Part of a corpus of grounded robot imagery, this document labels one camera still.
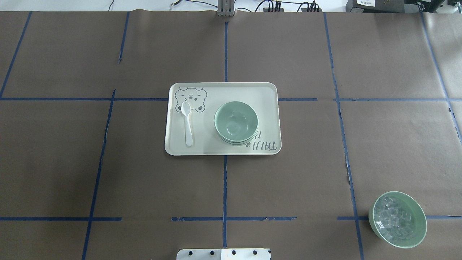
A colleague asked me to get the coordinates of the green bowl with ice cubes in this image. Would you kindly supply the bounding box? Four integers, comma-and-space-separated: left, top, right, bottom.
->
368, 191, 427, 249

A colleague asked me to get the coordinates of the lone green bowl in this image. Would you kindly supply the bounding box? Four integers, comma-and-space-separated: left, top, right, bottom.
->
213, 101, 259, 141

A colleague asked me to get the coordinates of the cream bear print tray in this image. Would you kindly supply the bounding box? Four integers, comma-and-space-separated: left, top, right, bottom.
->
165, 82, 282, 155

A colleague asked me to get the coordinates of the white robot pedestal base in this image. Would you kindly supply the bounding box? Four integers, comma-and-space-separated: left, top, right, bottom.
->
176, 247, 272, 260

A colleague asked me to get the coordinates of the white plastic spoon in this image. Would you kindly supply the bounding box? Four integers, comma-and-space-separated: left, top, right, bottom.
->
180, 100, 193, 147

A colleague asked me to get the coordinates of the green bowl on tray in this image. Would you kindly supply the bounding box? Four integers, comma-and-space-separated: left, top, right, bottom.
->
221, 138, 253, 146

